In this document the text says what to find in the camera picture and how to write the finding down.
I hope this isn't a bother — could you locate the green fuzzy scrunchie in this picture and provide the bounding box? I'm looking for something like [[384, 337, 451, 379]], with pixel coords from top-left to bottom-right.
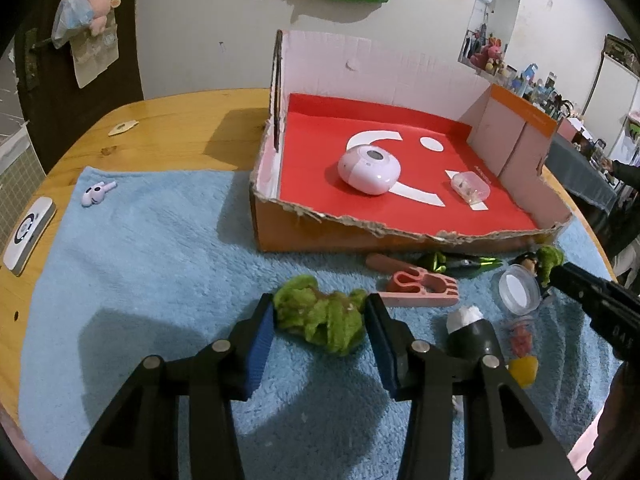
[[536, 245, 565, 287], [273, 274, 369, 356]]

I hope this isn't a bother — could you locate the pink doll yellow hair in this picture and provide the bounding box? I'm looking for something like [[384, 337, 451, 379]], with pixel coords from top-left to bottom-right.
[[508, 315, 539, 389]]

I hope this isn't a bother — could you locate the black white plush toy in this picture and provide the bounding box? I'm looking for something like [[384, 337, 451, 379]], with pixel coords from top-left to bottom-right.
[[446, 306, 504, 364]]

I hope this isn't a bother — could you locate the clear round plastic lid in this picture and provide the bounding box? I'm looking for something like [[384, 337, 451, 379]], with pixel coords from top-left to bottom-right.
[[498, 264, 541, 316]]

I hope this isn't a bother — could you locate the pink hair clip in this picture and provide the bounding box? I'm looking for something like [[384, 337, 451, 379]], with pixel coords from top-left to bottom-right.
[[378, 268, 460, 308]]

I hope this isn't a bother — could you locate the green foil wrapper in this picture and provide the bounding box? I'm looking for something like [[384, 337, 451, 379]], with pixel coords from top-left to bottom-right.
[[416, 252, 502, 278]]

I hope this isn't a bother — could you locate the light blue towel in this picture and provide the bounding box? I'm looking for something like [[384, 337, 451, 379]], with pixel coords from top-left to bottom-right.
[[18, 167, 618, 480]]

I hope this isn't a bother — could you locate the small clear plastic case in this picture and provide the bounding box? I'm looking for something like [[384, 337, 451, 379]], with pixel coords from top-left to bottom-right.
[[450, 171, 490, 206]]

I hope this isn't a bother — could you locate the brown stick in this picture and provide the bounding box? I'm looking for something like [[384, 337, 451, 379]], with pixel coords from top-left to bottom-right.
[[366, 254, 414, 274]]

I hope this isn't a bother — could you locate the white rectangular device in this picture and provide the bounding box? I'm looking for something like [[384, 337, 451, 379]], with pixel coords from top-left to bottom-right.
[[2, 196, 56, 276]]

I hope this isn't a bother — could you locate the small white bunny charm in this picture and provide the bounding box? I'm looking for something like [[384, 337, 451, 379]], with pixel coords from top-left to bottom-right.
[[81, 181, 117, 207]]

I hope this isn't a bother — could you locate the cardboard box red lining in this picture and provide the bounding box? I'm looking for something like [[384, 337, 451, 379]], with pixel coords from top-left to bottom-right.
[[250, 30, 570, 252]]

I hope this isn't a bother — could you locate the pink round device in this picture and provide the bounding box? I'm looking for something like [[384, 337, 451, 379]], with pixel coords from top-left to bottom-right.
[[337, 145, 401, 196]]

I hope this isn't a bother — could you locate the small beige sticker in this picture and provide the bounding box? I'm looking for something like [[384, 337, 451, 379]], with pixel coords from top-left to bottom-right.
[[108, 120, 139, 136]]

